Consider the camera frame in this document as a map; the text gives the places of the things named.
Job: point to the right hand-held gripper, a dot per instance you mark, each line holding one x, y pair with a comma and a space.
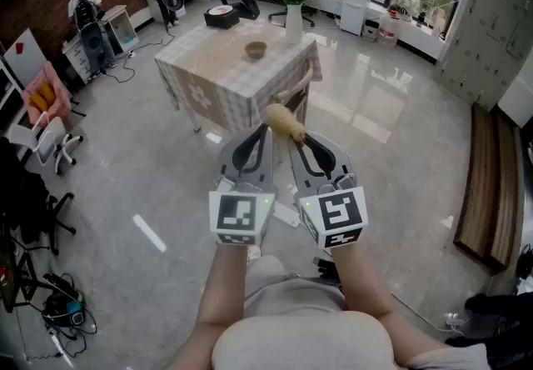
339, 210

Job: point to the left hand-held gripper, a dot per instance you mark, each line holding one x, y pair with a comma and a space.
233, 212

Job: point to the yellowish potato-like object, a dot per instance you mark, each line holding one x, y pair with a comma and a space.
283, 120

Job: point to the brown bowl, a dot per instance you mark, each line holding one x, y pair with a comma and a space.
255, 51

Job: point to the person's right forearm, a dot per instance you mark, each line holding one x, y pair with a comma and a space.
366, 297

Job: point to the person's left forearm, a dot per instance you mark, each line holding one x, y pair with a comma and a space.
220, 297

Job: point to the white power strip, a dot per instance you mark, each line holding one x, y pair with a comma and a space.
287, 215

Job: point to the wooden chair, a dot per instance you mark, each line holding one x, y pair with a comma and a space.
297, 89

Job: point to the table with checked flower tablecloth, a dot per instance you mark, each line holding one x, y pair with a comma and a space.
216, 64

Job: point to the black metal stand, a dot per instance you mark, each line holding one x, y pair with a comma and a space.
327, 270

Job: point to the black box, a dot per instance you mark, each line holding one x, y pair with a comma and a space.
222, 20

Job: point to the tall white vase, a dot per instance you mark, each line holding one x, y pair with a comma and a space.
293, 24

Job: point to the clear water jug red label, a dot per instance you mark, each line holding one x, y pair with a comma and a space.
388, 31

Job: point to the white plate with orange food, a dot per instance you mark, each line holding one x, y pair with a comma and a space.
220, 10

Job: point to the white water dispenser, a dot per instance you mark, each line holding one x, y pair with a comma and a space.
354, 6

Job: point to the wooden bench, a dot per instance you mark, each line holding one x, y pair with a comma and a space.
485, 185

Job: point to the person's torso in pale shirt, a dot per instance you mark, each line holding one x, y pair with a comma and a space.
304, 339

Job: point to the white flower bouquet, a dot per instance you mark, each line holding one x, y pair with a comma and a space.
407, 6

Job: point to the small open white cabinet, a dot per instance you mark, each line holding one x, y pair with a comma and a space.
121, 28

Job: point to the white drawer unit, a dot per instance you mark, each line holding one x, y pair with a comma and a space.
79, 62

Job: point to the white swivel chair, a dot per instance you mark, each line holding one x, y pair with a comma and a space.
46, 139

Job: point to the plain white cabinet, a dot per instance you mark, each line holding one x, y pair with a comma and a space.
518, 99

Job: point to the yellow cushion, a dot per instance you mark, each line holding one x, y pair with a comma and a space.
37, 101
46, 91

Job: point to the grey locker cabinet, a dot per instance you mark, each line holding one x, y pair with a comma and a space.
487, 26

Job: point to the black swivel chair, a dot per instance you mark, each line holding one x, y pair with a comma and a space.
25, 201

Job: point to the white cabinet with red mark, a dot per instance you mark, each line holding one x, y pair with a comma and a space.
25, 58

